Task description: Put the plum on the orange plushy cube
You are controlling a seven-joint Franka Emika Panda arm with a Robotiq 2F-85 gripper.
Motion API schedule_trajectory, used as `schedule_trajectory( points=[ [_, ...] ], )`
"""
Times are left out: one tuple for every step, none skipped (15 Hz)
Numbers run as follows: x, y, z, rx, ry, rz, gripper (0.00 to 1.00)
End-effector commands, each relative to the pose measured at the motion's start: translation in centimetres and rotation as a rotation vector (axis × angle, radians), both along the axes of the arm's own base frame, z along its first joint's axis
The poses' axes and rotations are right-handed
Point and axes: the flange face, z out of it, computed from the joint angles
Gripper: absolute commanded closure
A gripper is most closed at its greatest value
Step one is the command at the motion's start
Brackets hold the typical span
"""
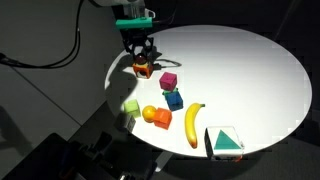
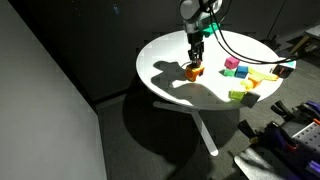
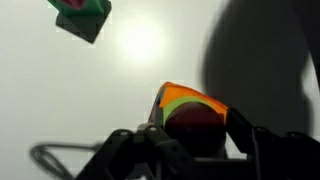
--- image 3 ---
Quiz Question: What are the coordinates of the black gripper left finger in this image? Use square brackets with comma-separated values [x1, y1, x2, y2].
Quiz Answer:
[74, 106, 198, 180]

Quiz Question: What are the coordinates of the black cable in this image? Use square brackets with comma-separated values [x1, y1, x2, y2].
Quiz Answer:
[29, 142, 104, 180]

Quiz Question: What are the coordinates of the dark green foam cube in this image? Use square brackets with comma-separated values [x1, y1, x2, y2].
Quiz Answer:
[47, 0, 113, 44]

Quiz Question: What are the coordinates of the magenta foam cube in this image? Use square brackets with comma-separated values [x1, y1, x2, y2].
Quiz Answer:
[59, 0, 84, 11]

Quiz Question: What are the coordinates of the dark red plum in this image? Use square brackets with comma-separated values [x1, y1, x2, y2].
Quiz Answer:
[164, 102, 228, 158]

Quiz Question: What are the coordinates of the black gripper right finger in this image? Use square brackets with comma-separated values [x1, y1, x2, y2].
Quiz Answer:
[226, 107, 320, 180]

